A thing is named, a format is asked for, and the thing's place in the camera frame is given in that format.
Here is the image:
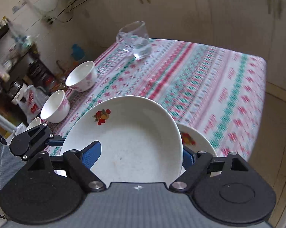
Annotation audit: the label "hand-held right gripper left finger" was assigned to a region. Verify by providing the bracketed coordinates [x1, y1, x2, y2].
[24, 141, 107, 192]

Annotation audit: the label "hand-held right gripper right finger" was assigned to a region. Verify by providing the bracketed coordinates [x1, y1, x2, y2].
[170, 145, 251, 193]

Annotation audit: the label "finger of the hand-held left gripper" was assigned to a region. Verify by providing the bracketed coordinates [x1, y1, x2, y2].
[26, 123, 66, 150]

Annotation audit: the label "white plate with fruit print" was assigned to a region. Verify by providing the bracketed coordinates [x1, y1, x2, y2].
[178, 123, 217, 177]

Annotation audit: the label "white bowl pink flowers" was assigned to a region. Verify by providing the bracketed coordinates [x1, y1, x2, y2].
[26, 117, 42, 131]
[65, 61, 98, 93]
[40, 90, 70, 124]

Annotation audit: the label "white bag red print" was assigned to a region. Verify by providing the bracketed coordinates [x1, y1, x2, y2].
[19, 85, 43, 123]

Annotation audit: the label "striped patterned tablecloth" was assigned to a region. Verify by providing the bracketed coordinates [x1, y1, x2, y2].
[42, 38, 267, 171]

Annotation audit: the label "blue water bottle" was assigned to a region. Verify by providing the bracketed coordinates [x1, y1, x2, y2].
[71, 44, 85, 61]

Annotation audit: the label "clear glass mug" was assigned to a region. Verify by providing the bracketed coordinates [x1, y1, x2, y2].
[116, 21, 153, 60]

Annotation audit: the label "black metal shelf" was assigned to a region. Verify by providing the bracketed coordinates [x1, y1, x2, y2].
[0, 24, 53, 100]

